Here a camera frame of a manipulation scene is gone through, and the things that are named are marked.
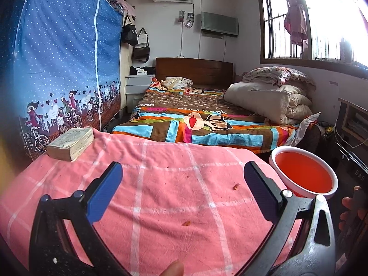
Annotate white nightstand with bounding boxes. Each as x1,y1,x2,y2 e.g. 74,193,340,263
125,74,156,111

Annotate dark wooden cabinet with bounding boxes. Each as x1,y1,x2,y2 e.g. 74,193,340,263
338,98,368,143

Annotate brown wooden headboard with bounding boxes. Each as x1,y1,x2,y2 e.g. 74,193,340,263
155,57,233,88

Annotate brown hanging shoulder bag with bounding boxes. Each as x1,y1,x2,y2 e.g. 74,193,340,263
132,28,150,62

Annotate colourful patterned bed sheet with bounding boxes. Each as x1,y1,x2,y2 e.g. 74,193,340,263
112,82,301,151

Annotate black hanging bag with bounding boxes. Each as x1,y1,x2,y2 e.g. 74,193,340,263
121,14,138,46

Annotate wall power socket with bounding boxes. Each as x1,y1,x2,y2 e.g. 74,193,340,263
178,10,194,29

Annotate floral pillow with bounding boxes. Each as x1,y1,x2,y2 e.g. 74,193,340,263
242,67,316,87

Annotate thick old book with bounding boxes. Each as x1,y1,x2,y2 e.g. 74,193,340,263
46,127,95,162

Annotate covered wall television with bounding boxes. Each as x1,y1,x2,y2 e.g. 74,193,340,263
201,11,240,38

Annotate pink checked bed sheet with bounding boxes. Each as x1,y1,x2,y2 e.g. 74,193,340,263
0,131,305,276

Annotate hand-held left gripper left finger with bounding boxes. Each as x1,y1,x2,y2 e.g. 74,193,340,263
29,162,130,276

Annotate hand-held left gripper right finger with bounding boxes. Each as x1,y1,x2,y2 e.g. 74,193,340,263
238,161,337,276

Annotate pink hanging garment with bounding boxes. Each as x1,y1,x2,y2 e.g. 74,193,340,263
284,0,308,46

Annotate white plastic bag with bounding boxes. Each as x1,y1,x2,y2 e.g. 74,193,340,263
293,112,321,147

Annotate person's right hand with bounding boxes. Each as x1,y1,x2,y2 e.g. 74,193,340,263
339,186,362,230

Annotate white cable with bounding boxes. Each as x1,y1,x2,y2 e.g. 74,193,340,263
333,118,367,150

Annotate pink cloth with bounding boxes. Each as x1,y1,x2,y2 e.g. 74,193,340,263
116,0,135,15

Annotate red plastic bucket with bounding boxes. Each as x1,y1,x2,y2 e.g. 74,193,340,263
269,147,339,199

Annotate folded beige quilt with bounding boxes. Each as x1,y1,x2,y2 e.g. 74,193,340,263
224,82,314,125

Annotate crumpled plastic bag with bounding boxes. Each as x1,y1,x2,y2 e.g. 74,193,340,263
161,77,194,89

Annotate person's left hand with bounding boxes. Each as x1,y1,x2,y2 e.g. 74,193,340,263
162,260,184,276

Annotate barred window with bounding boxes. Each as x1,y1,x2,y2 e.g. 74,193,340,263
256,0,368,78

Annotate black box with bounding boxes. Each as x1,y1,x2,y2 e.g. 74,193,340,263
331,138,368,190

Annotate blue polka dot fabric wardrobe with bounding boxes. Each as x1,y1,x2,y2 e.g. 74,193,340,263
13,0,127,161

